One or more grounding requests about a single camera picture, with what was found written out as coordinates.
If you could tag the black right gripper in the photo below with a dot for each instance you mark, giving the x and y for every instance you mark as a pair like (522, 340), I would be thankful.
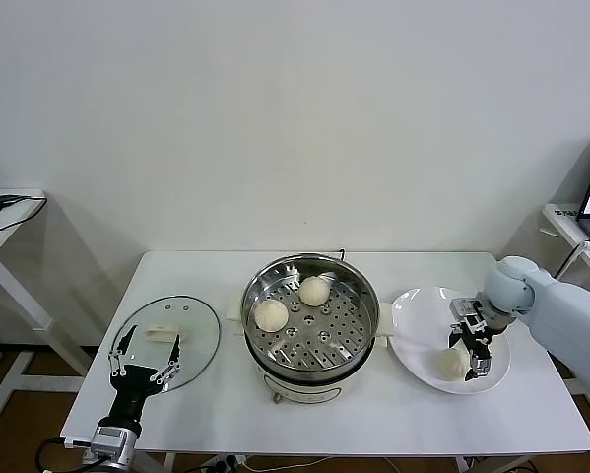
(478, 341)

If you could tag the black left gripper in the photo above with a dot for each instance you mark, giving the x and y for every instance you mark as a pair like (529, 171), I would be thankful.
(131, 391)

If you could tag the white steamed baozi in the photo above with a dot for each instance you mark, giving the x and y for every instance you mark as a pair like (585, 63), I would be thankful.
(315, 290)
(271, 316)
(449, 365)

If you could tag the round glass pot lid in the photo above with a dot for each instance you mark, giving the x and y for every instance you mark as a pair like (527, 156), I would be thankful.
(191, 340)

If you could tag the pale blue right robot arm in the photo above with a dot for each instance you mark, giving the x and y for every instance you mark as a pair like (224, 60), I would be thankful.
(560, 305)

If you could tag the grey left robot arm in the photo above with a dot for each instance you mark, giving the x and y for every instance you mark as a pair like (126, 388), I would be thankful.
(110, 468)

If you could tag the stainless steel steamer basket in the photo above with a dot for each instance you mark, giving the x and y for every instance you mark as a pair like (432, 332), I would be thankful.
(324, 340)

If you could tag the white ceramic plate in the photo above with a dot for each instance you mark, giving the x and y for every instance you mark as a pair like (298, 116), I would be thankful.
(417, 320)

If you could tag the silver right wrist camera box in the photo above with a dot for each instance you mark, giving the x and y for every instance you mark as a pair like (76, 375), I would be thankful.
(467, 311)

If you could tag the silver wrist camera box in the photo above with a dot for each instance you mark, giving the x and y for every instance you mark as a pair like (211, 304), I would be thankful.
(114, 439)
(467, 311)

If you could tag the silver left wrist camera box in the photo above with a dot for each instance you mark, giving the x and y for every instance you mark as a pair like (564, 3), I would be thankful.
(114, 439)

